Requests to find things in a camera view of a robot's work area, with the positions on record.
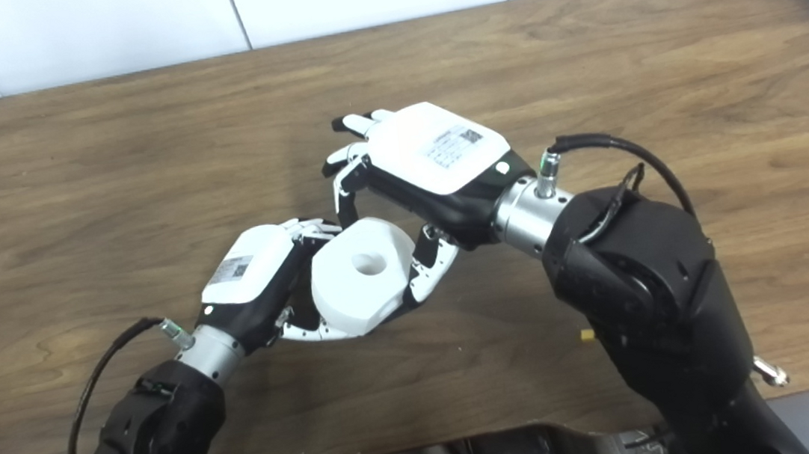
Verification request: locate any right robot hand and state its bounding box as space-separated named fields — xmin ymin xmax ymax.
xmin=316 ymin=91 xmax=549 ymax=317

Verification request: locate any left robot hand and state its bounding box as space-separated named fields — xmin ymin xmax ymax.
xmin=185 ymin=213 xmax=357 ymax=358

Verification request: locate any round white piece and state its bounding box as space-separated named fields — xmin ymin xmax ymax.
xmin=304 ymin=212 xmax=424 ymax=342

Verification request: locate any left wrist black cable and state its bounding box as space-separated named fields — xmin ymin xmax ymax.
xmin=53 ymin=313 xmax=207 ymax=454

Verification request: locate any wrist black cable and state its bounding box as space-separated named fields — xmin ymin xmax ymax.
xmin=53 ymin=313 xmax=207 ymax=454
xmin=532 ymin=123 xmax=698 ymax=236

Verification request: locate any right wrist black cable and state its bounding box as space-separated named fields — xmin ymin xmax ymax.
xmin=532 ymin=123 xmax=698 ymax=236

